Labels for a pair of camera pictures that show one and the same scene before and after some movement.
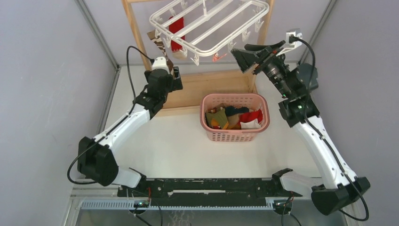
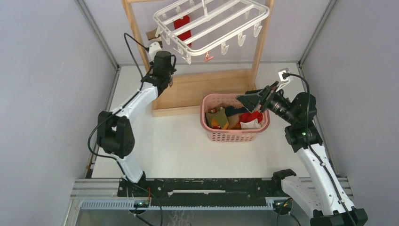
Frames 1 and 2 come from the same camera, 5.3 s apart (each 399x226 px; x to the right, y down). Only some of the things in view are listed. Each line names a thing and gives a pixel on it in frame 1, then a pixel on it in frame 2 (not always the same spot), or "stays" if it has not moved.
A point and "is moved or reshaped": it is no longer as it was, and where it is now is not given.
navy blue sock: [230, 110] stays
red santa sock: [245, 117] stays
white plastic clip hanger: [201, 28] is moved or reshaped
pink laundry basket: [255, 101] stays
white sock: [253, 124] stays
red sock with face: [174, 22] -> [179, 22]
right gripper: [246, 59] -> [251, 100]
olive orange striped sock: [218, 118] stays
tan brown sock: [233, 123] stays
